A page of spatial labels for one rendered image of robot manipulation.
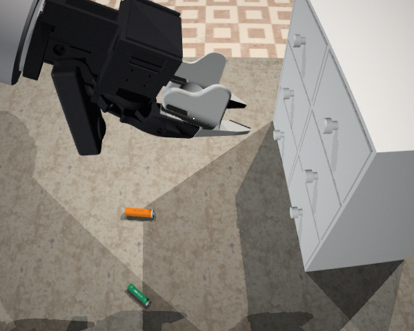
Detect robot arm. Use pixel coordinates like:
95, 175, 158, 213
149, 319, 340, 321
0, 0, 106, 156

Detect orange battery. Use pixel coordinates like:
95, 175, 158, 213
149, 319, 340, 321
125, 208, 155, 218

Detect green battery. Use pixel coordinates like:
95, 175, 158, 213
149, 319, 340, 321
127, 284, 152, 306

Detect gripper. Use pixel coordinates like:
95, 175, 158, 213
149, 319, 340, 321
23, 0, 251, 139

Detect grey chest of drawers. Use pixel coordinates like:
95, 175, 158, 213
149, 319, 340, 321
273, 0, 414, 272

